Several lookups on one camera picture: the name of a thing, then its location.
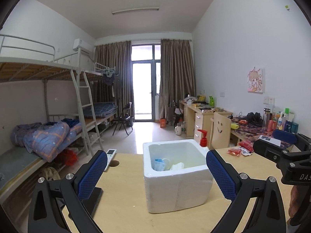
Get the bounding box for white tissue stack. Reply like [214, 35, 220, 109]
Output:
[170, 162, 184, 171]

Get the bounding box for person's right hand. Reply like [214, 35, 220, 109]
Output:
[288, 186, 299, 218]

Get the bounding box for white printed paper sheet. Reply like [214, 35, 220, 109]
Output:
[259, 135, 281, 146]

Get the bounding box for red can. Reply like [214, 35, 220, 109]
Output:
[267, 120, 277, 132]

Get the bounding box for red snack bag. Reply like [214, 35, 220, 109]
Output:
[238, 140, 253, 153]

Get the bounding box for white snack packet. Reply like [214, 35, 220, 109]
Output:
[241, 148, 252, 156]

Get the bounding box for glass thermos bottle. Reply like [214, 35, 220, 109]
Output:
[262, 108, 270, 130]

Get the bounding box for black headphones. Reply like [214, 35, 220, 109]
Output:
[246, 112, 263, 127]

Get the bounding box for red orange snack packet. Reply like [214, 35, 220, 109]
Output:
[227, 148, 242, 157]

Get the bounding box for black smartphone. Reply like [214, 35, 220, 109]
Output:
[80, 187, 103, 218]

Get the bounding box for yellow object on desk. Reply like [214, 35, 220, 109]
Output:
[230, 123, 239, 130]

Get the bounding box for wooden smiley face chair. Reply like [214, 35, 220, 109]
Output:
[210, 113, 231, 149]

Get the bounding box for metal bunk bed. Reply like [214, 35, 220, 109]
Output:
[1, 34, 114, 203]

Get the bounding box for white red pump lotion bottle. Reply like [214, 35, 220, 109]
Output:
[198, 129, 208, 147]

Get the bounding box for blue plaid quilt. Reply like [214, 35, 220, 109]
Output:
[10, 118, 82, 163]

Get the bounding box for wooden desk with drawers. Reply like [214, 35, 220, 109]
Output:
[179, 100, 234, 144]

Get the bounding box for white remote control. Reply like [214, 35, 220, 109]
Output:
[104, 149, 116, 171]

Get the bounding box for white styrofoam box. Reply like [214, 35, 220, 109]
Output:
[143, 139, 213, 214]

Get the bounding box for brown curtain right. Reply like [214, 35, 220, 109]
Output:
[159, 39, 196, 119]

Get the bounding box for brown curtain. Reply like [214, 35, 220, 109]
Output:
[159, 39, 196, 119]
[92, 41, 134, 115]

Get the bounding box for black folding chair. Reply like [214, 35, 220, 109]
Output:
[112, 102, 133, 136]

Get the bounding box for brown curtain left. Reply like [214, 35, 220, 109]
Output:
[92, 41, 134, 115]

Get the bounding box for ceiling tube light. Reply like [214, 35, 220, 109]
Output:
[111, 7, 160, 15]

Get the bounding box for anime girl wall picture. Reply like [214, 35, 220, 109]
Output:
[247, 67, 263, 93]

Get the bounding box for white wall air conditioner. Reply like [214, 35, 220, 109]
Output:
[73, 38, 94, 54]

